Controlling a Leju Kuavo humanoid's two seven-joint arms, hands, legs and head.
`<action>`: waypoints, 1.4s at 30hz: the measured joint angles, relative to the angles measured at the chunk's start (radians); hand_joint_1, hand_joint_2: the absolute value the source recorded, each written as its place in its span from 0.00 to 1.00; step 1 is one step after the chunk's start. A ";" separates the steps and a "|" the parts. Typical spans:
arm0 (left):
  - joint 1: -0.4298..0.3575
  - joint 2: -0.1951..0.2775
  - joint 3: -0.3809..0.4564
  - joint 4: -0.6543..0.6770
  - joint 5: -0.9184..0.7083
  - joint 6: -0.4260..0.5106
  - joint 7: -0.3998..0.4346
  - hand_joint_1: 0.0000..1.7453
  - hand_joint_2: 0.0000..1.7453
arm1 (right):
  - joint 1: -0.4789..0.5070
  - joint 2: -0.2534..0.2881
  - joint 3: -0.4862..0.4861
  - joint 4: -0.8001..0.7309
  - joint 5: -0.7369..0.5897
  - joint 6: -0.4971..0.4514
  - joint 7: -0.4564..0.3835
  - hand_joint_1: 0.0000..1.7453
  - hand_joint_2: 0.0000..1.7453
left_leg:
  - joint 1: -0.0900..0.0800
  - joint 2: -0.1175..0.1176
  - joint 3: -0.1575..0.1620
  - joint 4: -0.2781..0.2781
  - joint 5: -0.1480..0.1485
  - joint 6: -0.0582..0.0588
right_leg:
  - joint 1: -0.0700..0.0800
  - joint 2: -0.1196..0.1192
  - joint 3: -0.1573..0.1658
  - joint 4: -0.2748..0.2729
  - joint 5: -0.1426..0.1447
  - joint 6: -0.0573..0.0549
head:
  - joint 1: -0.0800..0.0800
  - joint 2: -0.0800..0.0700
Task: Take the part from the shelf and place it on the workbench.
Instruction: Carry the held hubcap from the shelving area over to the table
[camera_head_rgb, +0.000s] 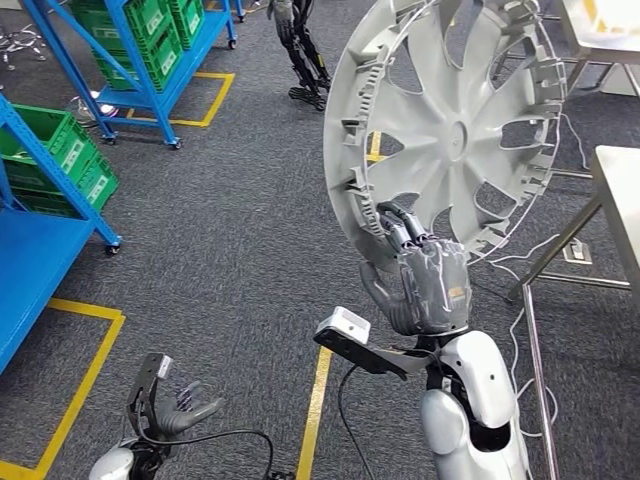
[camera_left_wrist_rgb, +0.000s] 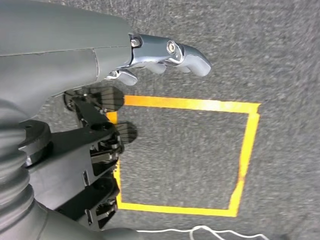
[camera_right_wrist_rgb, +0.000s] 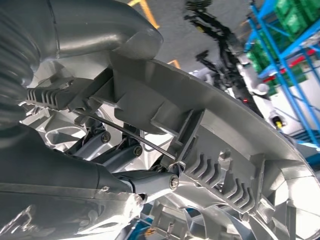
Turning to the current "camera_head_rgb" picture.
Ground black camera cable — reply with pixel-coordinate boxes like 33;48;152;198
337;362;376;480
134;404;275;480

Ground steel table yellow marks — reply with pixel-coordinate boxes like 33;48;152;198
549;0;640;101

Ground yellow floor tape square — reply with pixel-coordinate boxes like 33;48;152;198
366;131;384;165
296;346;334;480
125;71;236;129

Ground black humanoid robot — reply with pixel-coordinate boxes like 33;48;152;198
267;0;333;113

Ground blue wheeled shelf rack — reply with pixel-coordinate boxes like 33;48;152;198
20;0;238;148

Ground grey plastic wheel hubcap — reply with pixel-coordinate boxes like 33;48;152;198
322;0;568;266

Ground black stool chrome base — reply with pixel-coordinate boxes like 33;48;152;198
0;23;48;73

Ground blue metal shelf rack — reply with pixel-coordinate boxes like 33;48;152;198
0;92;122;376

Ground metal floor socket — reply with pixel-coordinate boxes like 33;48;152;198
562;238;593;266

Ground chrome dome stanchion base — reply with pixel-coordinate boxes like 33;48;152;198
65;91;120;130

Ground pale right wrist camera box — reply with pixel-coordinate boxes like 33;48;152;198
316;305;372;347

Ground long white floor cable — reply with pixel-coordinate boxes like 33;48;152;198
487;233;561;440

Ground black right camera bracket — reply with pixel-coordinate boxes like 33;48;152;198
312;327;441;383

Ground black left camera cable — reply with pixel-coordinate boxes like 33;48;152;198
134;404;275;480

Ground black right camera cable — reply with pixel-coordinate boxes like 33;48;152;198
337;362;376;480

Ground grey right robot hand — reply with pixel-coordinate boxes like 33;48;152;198
358;201;473;338

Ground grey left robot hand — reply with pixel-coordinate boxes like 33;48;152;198
155;380;227;439

